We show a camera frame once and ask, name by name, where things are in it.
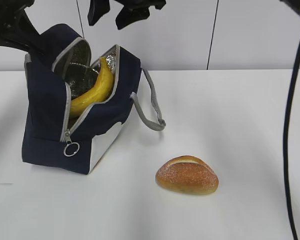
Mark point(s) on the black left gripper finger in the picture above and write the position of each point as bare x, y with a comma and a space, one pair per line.
15, 41
25, 26

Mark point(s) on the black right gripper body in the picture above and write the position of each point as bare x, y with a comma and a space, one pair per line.
132, 5

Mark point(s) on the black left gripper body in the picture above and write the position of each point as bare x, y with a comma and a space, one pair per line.
9, 9

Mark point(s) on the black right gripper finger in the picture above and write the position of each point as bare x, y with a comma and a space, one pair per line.
97, 9
129, 16

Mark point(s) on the navy and white lunch bag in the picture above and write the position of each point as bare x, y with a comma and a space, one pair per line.
51, 138

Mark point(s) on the yellow banana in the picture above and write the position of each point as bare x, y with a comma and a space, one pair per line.
98, 93

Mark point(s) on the brown bread roll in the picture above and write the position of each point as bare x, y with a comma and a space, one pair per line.
187, 174

